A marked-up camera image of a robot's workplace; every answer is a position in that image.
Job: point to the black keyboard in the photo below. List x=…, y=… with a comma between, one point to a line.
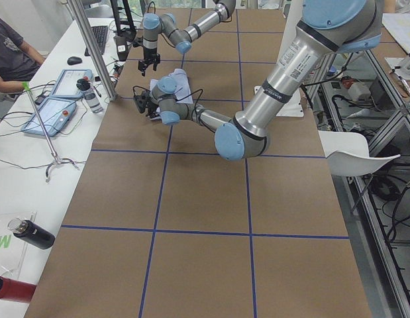
x=101, y=35

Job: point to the upper teach pendant tablet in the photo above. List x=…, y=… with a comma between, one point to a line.
x=65, y=86

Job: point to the seated person grey shirt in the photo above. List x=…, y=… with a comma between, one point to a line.
x=19, y=61

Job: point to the black computer mouse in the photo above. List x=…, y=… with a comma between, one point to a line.
x=74, y=60

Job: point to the black water bottle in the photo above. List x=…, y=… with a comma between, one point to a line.
x=31, y=233

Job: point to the white plastic chair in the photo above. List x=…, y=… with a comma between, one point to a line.
x=348, y=154

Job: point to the teach pendant tablet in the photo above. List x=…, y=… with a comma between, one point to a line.
x=55, y=114
x=65, y=86

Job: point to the metal rod stand green tip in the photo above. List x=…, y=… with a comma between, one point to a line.
x=56, y=159

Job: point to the aluminium frame post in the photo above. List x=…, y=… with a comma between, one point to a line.
x=92, y=46

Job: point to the white pedestal column with base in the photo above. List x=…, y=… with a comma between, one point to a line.
x=279, y=94

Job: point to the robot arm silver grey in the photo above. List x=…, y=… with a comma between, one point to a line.
x=324, y=27
x=181, y=39

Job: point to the red cylinder bottle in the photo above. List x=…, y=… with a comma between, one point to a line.
x=14, y=290

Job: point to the lower teach pendant tablet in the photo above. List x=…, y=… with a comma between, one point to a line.
x=55, y=114

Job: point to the clear plastic bottle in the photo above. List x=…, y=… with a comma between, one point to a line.
x=89, y=95

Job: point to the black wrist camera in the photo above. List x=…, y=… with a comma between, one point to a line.
x=142, y=101
x=137, y=42

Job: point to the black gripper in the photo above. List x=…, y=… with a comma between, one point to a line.
x=149, y=55
x=152, y=109

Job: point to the light blue striped shirt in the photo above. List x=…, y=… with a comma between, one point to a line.
x=182, y=91

